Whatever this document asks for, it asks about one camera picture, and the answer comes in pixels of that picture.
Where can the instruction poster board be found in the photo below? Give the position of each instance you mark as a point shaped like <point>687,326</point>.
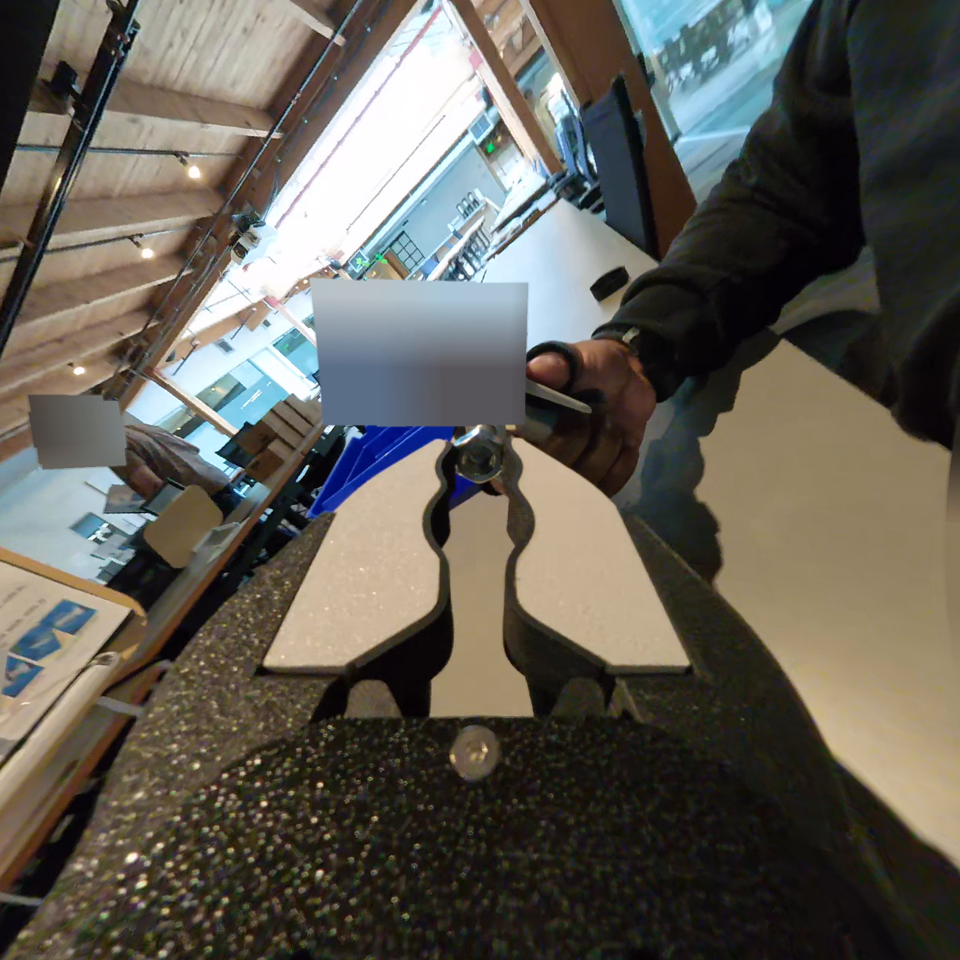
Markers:
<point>45,645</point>

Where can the wooden column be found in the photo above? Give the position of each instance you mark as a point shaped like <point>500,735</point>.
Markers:
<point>592,60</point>

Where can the silver hex nut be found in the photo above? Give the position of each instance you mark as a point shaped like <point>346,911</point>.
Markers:
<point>478,459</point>

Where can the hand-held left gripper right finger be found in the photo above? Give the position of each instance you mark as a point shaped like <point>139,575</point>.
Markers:
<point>592,585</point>

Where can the tan backing board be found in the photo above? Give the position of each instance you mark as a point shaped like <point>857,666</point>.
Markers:
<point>184,525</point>

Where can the person's right hand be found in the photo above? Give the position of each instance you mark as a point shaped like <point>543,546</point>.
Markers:
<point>615,420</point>

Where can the person's right forearm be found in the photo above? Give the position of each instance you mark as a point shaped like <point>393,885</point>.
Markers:
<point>720,247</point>

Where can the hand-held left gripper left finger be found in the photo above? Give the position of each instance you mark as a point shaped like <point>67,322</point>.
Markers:
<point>360,585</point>

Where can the large blue plastic bin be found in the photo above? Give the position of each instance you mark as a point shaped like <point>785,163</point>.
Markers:
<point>375,465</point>

